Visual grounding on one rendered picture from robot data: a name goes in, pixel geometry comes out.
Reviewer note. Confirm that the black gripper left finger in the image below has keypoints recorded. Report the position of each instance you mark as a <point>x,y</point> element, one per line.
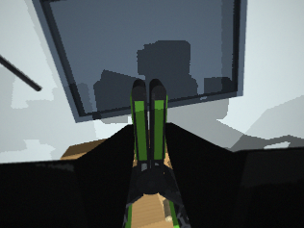
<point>90,191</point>

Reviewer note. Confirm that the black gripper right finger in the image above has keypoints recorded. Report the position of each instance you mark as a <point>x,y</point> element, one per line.
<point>216,191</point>

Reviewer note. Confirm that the black l-shaped bar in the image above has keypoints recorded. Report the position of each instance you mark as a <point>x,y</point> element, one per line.
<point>19,74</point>

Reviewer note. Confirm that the black spring clamp with green grips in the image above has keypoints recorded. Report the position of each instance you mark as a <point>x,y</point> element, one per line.
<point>151,175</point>

